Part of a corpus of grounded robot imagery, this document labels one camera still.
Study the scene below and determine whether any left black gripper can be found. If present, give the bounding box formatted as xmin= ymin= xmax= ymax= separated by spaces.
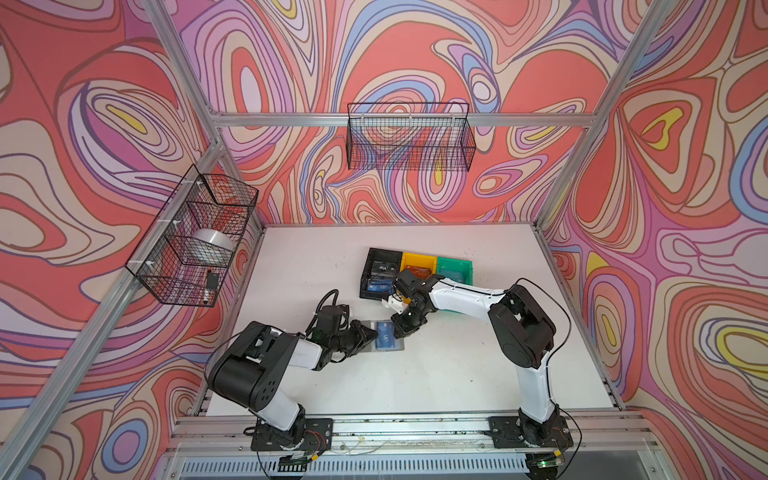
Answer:
xmin=326 ymin=321 xmax=378 ymax=358

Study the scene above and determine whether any blue VIP credit card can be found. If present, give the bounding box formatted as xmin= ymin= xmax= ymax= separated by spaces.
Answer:
xmin=375 ymin=321 xmax=403 ymax=351

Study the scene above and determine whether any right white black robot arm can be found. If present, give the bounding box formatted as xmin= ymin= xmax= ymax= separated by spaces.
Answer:
xmin=383 ymin=270 xmax=559 ymax=428

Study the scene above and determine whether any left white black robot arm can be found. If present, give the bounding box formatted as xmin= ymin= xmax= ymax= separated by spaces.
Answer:
xmin=206 ymin=304 xmax=378 ymax=432

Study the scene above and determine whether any black plastic bin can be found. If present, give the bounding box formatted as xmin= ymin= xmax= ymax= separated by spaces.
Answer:
xmin=359 ymin=247 xmax=403 ymax=300

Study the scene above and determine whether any yellow plastic bin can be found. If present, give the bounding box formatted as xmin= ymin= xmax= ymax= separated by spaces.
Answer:
xmin=400 ymin=252 xmax=438 ymax=279

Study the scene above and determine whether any green plastic bin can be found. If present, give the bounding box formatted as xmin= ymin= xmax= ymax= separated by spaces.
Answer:
xmin=436 ymin=257 xmax=474 ymax=285

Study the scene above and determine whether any silver tape roll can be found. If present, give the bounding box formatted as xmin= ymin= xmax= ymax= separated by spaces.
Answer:
xmin=189 ymin=228 xmax=235 ymax=266

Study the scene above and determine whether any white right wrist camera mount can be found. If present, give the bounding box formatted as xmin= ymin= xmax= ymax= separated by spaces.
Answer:
xmin=381 ymin=291 xmax=407 ymax=313

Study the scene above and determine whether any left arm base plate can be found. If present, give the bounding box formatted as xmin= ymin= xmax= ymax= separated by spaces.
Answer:
xmin=248 ymin=417 xmax=334 ymax=453

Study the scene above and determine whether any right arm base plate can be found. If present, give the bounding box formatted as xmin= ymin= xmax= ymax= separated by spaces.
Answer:
xmin=484 ymin=412 xmax=574 ymax=450

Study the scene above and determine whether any back black wire basket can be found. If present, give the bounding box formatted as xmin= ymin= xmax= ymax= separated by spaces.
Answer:
xmin=346 ymin=100 xmax=476 ymax=172

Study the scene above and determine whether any black wire basket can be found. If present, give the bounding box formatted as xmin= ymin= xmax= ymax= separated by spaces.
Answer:
xmin=125 ymin=166 xmax=259 ymax=308
xmin=346 ymin=100 xmax=476 ymax=172

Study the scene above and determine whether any left black wire basket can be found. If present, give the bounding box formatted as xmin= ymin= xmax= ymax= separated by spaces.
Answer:
xmin=125 ymin=166 xmax=259 ymax=308

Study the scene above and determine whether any aluminium front rail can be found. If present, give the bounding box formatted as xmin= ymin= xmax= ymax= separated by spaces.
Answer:
xmin=166 ymin=410 xmax=661 ymax=455

